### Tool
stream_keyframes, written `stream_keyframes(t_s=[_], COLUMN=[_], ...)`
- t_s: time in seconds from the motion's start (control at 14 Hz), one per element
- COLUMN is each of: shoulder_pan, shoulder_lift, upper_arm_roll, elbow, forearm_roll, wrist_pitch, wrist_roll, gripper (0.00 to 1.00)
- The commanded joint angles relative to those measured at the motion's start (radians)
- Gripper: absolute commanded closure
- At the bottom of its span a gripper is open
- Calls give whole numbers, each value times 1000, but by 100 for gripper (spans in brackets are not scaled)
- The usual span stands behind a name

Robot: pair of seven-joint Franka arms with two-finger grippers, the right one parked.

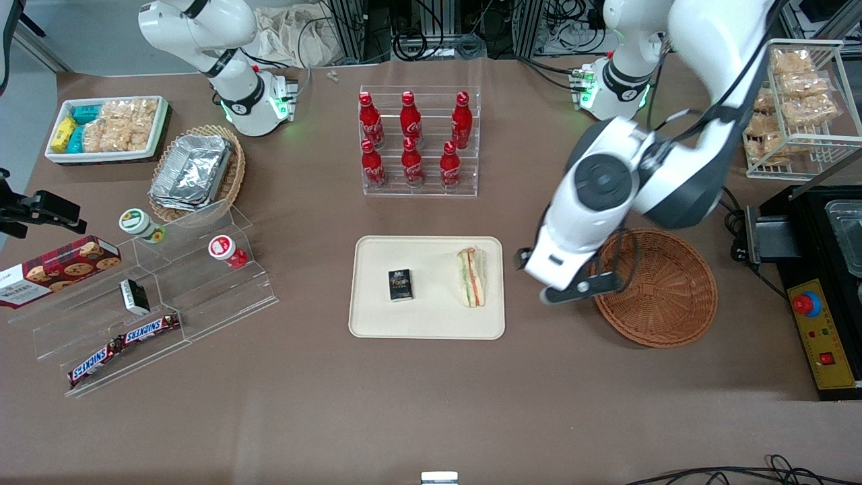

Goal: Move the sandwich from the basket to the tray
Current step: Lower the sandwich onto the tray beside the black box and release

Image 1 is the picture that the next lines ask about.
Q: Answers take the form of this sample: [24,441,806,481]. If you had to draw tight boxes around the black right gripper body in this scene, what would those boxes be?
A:
[0,168,31,209]

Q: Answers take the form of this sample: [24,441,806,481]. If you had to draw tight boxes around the yellow snack packet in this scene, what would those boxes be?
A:
[51,116,77,154]

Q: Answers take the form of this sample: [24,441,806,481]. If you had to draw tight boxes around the Snickers chocolate bar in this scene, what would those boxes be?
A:
[118,312,182,346]
[67,337,126,389]

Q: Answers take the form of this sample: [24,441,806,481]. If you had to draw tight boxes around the yellow control panel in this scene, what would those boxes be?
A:
[787,278,858,392]

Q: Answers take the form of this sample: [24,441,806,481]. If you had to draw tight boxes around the clear bag rice crackers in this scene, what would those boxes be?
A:
[100,99,160,129]
[81,120,151,154]

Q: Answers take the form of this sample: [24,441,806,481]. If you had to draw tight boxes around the triangle sandwich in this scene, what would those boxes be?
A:
[457,247,488,309]

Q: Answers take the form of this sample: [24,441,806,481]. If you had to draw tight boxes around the small black card box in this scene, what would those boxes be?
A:
[388,269,414,302]

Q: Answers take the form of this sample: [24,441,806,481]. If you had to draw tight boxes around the black floor cable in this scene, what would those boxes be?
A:
[623,454,862,485]

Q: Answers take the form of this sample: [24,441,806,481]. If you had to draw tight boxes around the black appliance cable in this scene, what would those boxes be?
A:
[717,185,790,301]

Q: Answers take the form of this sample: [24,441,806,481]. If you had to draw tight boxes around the beige cloth bag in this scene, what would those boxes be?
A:
[253,7,337,69]

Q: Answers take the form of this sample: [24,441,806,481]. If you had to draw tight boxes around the red Coca-Cola bottle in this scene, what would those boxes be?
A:
[440,140,462,191]
[359,92,385,150]
[361,138,389,189]
[401,137,426,189]
[451,91,474,150]
[400,91,424,146]

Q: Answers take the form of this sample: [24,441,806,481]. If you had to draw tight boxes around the green lid sunflower cup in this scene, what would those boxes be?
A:
[119,208,167,245]

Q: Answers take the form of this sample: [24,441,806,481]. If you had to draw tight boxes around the black appliance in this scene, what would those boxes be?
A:
[732,185,862,402]

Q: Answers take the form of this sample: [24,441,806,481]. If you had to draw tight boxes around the aluminium foil container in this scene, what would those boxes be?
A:
[150,133,234,212]

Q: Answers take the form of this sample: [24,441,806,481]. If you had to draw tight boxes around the white rectangular snack tray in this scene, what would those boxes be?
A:
[44,96,170,165]

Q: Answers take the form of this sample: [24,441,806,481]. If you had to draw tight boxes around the Walkers red tartan cookie box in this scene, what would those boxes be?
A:
[0,235,123,310]

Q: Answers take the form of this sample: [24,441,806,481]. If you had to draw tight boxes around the beige plastic tray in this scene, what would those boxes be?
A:
[348,235,506,340]

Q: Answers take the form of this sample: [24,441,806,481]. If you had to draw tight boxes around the aluminium frame post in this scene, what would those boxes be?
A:
[323,0,393,65]
[512,0,548,59]

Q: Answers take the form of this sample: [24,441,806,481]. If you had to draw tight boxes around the clear acrylic bottle rack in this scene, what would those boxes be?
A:
[359,85,482,198]

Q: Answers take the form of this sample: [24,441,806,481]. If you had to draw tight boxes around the red lid yogurt cup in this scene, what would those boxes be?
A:
[208,234,249,270]

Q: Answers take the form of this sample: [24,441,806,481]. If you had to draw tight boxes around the wicker basket with foil containers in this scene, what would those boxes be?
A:
[148,124,246,225]

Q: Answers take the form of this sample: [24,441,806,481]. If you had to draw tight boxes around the clear acrylic step display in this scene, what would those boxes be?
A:
[7,199,279,398]

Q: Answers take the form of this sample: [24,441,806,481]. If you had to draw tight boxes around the small black white box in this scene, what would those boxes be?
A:
[120,278,152,317]

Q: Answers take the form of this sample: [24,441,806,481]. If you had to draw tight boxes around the round brown wicker basket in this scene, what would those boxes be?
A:
[591,228,719,349]

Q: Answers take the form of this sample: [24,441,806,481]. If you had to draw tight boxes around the black coiled cable bundle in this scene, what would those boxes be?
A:
[393,0,487,63]

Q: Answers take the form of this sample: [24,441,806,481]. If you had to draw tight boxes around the white wire rack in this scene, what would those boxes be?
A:
[743,39,862,181]

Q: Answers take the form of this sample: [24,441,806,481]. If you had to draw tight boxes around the clear bag fried snacks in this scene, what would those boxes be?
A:
[774,73,830,99]
[746,88,776,139]
[781,94,840,127]
[771,48,816,75]
[748,135,809,166]

